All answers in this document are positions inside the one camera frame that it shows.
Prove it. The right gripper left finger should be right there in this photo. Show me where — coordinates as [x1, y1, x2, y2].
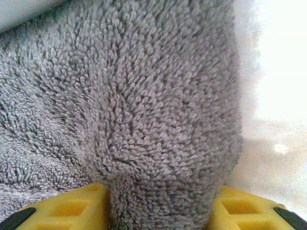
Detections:
[0, 181, 111, 230]

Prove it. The grey towel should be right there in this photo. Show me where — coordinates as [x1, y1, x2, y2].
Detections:
[0, 0, 245, 230]

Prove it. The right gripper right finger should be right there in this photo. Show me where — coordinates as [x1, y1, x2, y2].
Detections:
[210, 184, 307, 230]

